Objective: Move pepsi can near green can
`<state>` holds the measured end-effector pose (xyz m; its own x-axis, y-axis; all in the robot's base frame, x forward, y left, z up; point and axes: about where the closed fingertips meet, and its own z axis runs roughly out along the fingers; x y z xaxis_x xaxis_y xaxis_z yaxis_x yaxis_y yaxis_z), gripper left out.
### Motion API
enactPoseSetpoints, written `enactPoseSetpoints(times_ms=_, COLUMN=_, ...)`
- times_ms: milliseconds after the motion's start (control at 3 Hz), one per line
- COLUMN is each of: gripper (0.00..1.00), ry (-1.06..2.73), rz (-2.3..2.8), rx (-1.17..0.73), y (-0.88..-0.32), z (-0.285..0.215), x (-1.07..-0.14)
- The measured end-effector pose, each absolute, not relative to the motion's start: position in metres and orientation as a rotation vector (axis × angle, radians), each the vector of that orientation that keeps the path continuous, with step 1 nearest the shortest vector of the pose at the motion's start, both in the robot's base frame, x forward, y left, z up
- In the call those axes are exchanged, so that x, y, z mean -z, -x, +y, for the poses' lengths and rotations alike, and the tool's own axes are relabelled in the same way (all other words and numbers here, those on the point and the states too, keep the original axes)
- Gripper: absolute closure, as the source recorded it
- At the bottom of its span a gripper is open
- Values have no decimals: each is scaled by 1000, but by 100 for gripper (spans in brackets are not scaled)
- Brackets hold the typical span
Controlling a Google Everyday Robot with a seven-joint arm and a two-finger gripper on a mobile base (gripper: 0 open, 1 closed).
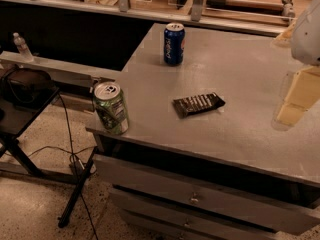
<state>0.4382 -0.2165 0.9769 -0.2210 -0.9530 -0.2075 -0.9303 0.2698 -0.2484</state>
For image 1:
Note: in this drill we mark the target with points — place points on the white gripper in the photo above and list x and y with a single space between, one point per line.
307 37

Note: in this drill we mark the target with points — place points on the blue pepsi can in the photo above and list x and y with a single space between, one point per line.
174 35

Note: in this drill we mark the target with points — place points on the green soda can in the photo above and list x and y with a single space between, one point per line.
111 107

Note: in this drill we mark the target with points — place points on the dark chocolate bar wrapper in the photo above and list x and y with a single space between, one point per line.
197 104

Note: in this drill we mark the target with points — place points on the grey top drawer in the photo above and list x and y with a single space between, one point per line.
259 210

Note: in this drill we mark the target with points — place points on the grey drawer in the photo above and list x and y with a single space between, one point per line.
259 210
214 228
164 228

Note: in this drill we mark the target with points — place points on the grey middle drawer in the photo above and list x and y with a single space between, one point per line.
214 228

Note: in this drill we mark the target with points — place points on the grey low shelf ledge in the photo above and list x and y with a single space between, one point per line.
61 71

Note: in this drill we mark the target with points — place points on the grey bottom drawer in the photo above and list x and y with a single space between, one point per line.
164 228

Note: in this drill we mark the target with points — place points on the black device on side table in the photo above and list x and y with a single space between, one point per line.
26 87

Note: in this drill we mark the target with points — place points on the clear plastic water bottle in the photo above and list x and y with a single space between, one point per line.
22 47

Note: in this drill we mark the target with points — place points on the black side table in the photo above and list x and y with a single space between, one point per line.
14 122

